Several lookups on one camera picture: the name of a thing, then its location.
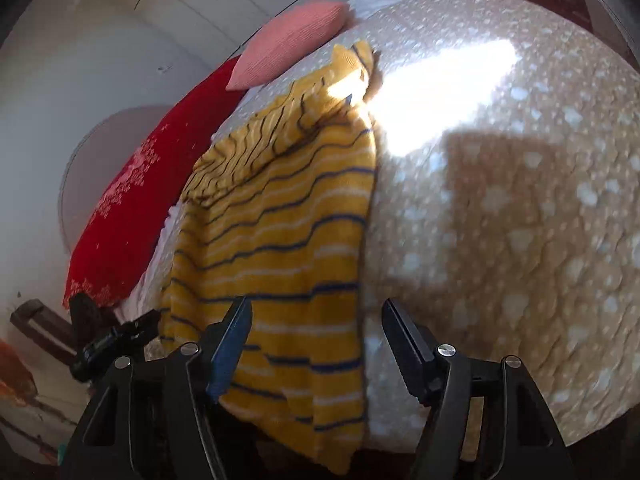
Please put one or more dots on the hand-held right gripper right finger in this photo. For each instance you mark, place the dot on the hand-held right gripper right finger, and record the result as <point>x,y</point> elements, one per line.
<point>407,355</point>

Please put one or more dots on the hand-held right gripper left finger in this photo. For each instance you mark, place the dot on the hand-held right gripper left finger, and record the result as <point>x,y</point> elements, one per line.
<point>227,355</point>

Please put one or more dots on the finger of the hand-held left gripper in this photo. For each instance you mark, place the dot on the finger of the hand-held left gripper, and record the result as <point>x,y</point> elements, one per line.
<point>117,337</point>

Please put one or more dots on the yellow striped knit sweater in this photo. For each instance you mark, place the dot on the yellow striped knit sweater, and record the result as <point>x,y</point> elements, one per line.
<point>280,240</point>

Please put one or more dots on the dark wooden furniture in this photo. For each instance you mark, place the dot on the dark wooden furniture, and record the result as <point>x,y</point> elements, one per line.
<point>42,327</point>

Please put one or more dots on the beige spotted blanket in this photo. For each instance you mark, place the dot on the beige spotted blanket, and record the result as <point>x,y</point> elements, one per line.
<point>490,200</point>

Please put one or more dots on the pink knit pillow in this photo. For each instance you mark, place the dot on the pink knit pillow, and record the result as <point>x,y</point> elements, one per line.
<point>285,45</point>

